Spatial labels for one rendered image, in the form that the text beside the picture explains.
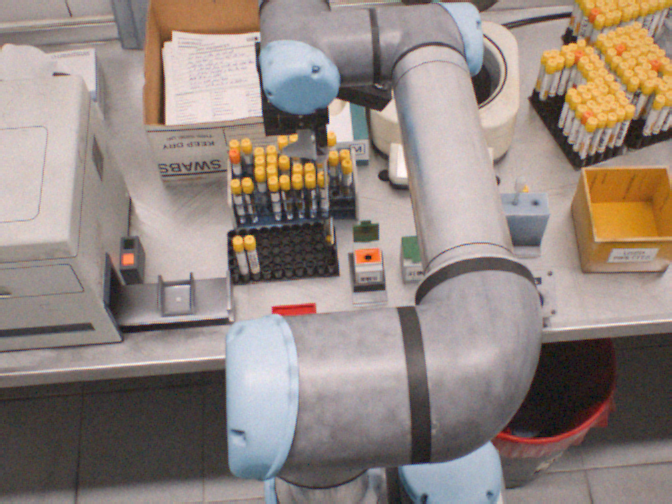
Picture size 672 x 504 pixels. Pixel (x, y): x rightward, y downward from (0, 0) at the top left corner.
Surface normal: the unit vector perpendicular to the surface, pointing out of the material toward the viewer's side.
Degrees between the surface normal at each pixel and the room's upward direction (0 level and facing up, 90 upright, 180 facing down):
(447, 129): 9
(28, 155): 0
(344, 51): 46
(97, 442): 0
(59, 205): 0
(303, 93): 90
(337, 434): 52
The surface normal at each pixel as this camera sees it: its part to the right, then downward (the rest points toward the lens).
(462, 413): 0.29, 0.19
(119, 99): -0.03, -0.51
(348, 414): 0.03, 0.18
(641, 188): 0.00, 0.86
